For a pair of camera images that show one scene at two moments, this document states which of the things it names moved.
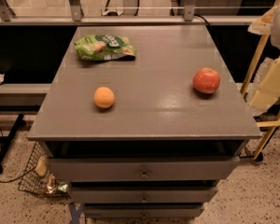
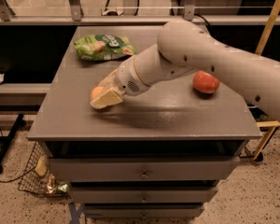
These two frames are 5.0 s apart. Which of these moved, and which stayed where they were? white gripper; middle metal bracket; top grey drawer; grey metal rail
Moved: white gripper
Stayed: middle metal bracket; top grey drawer; grey metal rail
